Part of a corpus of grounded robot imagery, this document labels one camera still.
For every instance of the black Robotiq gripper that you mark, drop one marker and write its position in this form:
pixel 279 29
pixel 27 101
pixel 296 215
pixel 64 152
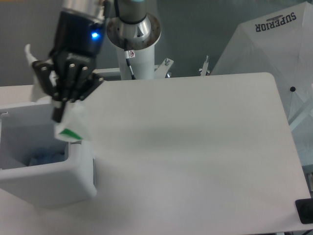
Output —
pixel 78 38

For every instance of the white green plastic wrapper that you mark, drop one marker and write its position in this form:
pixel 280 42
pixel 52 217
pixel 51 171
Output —
pixel 74 126

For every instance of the crushed clear plastic bottle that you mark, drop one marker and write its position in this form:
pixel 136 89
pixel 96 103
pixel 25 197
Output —
pixel 44 156

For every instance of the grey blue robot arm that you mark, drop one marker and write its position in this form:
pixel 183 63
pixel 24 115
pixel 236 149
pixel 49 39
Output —
pixel 129 11

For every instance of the white plastic trash can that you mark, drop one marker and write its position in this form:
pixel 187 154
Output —
pixel 26 127

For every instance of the metal clamp screw right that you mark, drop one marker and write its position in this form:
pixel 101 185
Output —
pixel 204 71

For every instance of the white Superior umbrella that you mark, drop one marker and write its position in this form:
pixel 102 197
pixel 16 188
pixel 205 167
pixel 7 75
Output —
pixel 280 43

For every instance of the black device at table edge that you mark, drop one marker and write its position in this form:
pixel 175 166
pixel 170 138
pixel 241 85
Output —
pixel 305 210

